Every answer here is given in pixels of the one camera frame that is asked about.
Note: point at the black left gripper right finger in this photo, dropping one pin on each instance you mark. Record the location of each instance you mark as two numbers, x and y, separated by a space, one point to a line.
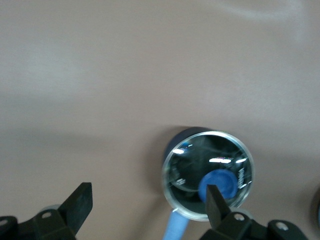
216 207

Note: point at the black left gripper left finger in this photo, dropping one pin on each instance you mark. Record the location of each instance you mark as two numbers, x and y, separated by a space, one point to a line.
75 207

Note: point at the glass lid with blue knob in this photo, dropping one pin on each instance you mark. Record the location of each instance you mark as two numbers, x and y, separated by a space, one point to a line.
190 165

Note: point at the dark green bowl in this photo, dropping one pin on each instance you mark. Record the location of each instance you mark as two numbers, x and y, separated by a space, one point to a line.
178 140

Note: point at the blue round plate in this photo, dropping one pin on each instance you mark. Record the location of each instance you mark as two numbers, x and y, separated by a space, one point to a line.
317 205

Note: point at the brown table mat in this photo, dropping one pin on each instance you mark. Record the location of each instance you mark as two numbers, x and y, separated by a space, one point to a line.
100 75

